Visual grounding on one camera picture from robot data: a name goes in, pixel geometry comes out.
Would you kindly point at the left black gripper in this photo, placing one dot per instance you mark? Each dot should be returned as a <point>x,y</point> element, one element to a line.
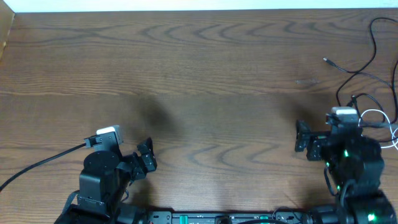
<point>137,162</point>

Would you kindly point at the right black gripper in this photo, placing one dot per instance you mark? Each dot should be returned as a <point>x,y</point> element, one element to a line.
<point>317,140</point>

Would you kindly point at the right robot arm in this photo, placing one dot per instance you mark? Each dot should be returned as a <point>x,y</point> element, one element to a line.
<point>355,165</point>

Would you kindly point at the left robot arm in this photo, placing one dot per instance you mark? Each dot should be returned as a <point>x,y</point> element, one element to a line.
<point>103,182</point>

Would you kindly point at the cardboard panel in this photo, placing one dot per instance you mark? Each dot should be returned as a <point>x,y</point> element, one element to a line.
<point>7,16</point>

